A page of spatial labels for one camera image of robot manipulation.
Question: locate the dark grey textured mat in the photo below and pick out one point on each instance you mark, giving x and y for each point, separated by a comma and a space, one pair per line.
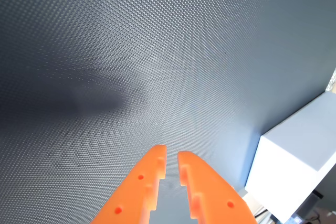
131, 51

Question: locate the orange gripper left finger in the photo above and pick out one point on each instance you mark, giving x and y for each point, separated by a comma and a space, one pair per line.
131, 195

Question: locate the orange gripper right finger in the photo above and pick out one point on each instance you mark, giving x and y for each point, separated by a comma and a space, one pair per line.
210, 195

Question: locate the white open cardboard box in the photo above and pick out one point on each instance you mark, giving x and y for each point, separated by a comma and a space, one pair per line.
294, 161

